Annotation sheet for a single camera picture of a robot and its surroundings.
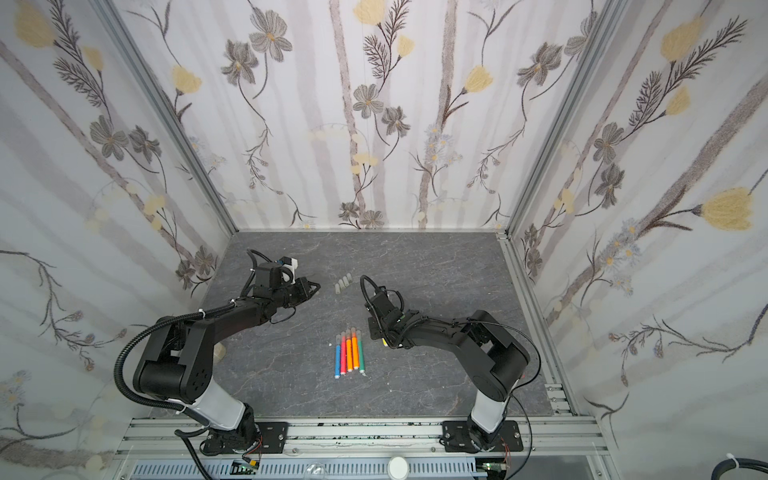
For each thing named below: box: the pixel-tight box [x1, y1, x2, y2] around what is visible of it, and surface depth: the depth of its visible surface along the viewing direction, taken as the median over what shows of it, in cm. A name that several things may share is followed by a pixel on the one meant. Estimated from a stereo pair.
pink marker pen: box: [340, 331, 347, 375], surface depth 90 cm
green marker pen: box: [358, 330, 365, 374], surface depth 90 cm
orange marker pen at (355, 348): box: [351, 327, 359, 369], surface depth 90 cm
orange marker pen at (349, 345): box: [346, 328, 353, 372], surface depth 90 cm
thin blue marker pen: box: [334, 334, 341, 379], surface depth 89 cm
